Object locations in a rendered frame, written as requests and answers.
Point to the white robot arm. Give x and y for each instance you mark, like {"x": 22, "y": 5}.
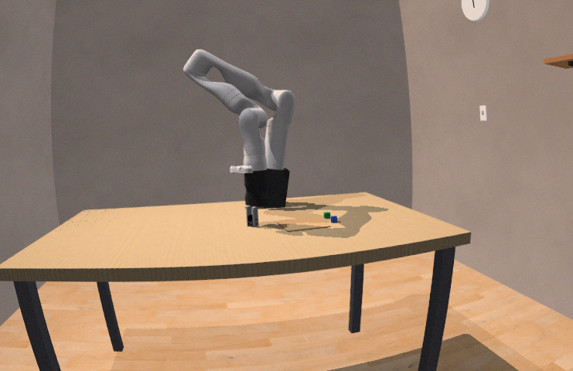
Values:
{"x": 234, "y": 97}

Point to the tan square mat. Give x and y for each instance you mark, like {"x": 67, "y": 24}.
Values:
{"x": 302, "y": 224}

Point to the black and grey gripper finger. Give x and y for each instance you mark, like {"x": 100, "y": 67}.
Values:
{"x": 248, "y": 213}
{"x": 255, "y": 216}

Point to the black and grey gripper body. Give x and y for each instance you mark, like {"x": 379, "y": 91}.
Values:
{"x": 255, "y": 179}

